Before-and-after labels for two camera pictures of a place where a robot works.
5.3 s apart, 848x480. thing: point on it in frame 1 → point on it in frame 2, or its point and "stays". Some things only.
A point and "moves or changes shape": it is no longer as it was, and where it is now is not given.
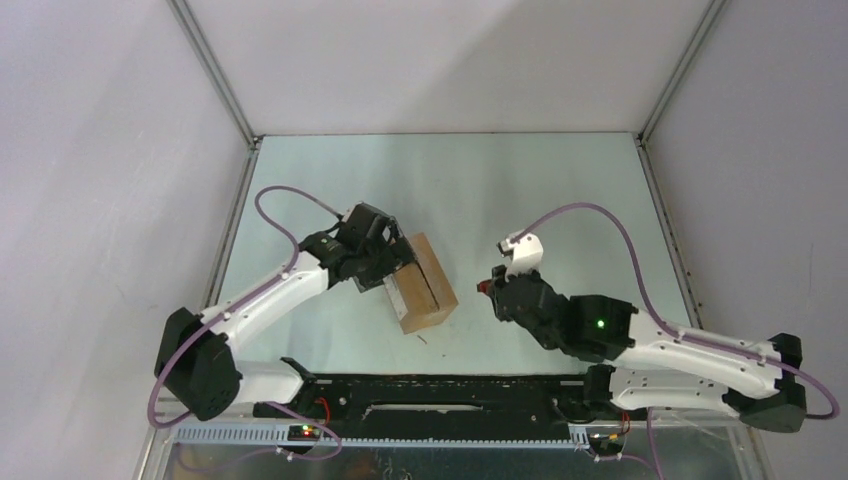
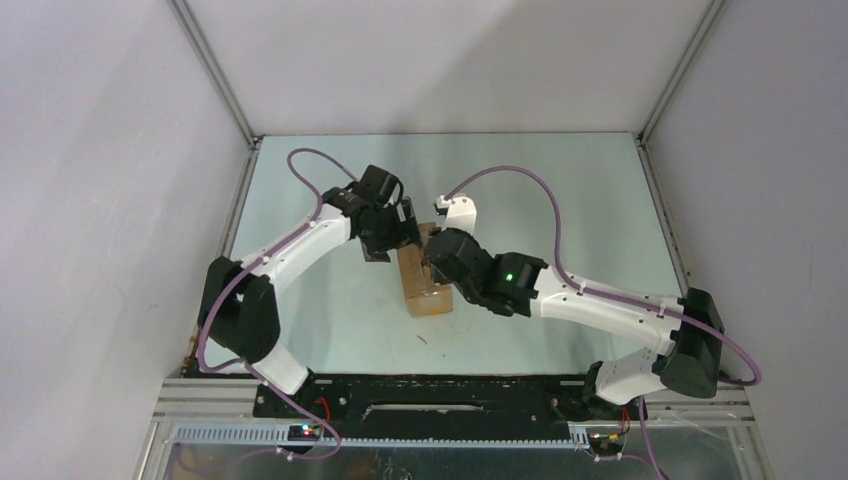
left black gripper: (394, 255) → (404, 232)
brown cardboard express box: (424, 285) moves or changes shape
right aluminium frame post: (680, 70) stays
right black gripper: (499, 273) → (439, 274)
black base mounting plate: (443, 400) stays
